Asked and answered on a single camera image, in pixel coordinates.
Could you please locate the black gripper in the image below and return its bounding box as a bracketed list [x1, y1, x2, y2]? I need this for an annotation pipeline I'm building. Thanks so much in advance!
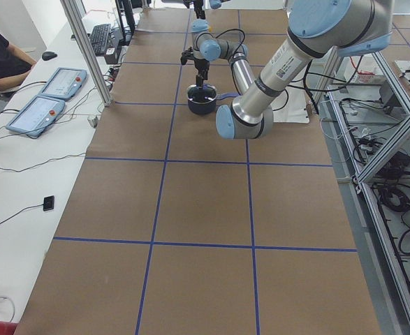
[180, 48, 210, 87]
[185, 0, 206, 19]

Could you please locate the glass pot lid purple knob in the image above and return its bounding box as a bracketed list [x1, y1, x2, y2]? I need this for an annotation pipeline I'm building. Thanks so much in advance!
[186, 84, 217, 104]

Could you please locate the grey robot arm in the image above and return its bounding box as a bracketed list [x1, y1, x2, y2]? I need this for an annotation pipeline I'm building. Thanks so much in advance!
[182, 0, 229, 20]
[180, 1, 394, 139]

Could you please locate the black keyboard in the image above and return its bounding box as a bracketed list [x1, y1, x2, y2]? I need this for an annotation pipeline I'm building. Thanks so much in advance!
[89, 24, 111, 56]

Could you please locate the upper blue teach pendant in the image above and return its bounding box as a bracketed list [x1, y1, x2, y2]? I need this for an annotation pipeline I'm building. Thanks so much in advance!
[40, 67, 87, 101]

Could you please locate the blue teach pendant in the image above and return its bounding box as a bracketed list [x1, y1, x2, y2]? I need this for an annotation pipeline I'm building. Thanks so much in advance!
[6, 95, 66, 138]
[40, 67, 87, 101]

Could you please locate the black computer mouse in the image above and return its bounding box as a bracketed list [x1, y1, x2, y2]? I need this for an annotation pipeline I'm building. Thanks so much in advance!
[41, 51, 57, 61]

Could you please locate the lower blue teach pendant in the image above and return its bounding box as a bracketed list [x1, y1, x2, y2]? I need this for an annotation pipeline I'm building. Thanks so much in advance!
[6, 95, 66, 138]

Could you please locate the person in black shirt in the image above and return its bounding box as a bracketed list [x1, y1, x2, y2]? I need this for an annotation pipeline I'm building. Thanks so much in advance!
[0, 34, 36, 91]

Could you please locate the dark blue pot purple handle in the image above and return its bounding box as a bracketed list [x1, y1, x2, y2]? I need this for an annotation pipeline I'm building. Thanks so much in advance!
[188, 92, 238, 115]

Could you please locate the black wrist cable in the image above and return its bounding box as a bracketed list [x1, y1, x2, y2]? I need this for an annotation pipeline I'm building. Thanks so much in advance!
[207, 29, 247, 53]

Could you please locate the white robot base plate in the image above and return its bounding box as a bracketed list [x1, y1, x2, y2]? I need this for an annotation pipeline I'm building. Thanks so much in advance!
[270, 88, 309, 124]

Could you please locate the aluminium frame post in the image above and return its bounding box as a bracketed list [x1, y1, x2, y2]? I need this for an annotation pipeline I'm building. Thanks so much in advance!
[60, 0, 112, 107]

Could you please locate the aluminium side frame rack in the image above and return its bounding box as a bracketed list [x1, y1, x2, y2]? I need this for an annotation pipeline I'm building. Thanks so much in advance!
[316, 20, 410, 335]

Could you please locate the small black pad with cable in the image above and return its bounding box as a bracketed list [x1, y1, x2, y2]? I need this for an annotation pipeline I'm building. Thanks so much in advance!
[0, 195, 55, 226]

